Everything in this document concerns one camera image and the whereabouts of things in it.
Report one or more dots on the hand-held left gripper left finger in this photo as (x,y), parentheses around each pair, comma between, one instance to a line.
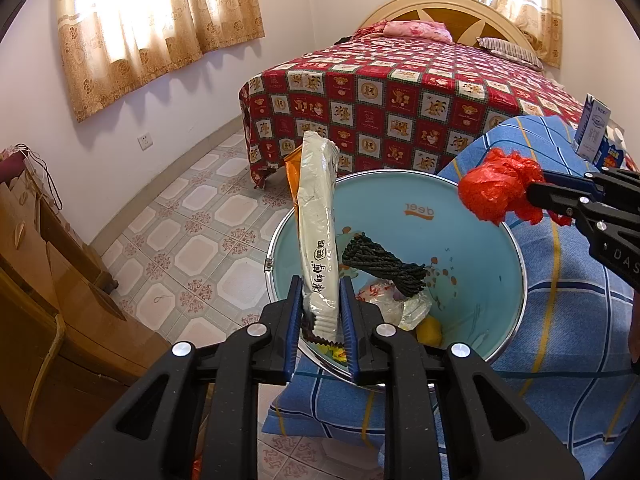
(294,325)

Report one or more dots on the narrow beige patterned curtain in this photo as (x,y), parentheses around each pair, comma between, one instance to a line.
(535,15)

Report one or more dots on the white blue milk carton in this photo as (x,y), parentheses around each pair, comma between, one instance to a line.
(592,130)

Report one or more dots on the wooden cabinet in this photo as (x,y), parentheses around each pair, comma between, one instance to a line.
(60,320)

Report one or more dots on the light blue enamel basin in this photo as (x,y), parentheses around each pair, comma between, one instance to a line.
(465,255)

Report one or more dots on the brown paper bag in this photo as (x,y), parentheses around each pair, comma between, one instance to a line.
(20,195)

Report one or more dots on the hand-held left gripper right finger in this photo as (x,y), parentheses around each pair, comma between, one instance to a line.
(347,330)

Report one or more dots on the clear plastic bag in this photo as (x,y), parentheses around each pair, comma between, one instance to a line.
(402,305)

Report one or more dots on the cream wooden headboard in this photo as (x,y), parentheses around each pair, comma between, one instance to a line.
(450,7)

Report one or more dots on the red plastic bag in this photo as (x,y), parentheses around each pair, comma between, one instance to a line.
(495,187)

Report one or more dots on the wide beige patterned curtain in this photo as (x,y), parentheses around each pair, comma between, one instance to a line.
(150,35)

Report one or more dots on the person's right forearm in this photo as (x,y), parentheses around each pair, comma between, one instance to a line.
(635,332)

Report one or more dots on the dark green ridged bundle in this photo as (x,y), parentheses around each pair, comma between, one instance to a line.
(385,265)

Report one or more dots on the bed with red quilt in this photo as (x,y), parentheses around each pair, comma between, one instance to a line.
(400,95)

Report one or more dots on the striped pillow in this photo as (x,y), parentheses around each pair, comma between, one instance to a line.
(510,52)

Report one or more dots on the white wall socket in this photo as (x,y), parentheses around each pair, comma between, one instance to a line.
(146,141)

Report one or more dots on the pink pillow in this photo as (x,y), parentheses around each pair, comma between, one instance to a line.
(417,31)

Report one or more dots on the long white snack packet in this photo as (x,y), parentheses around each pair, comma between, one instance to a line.
(316,220)

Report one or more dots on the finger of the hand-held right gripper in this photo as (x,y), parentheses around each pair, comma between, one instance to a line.
(615,182)
(560,197)

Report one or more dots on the small blue carton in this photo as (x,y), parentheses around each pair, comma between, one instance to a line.
(611,152)

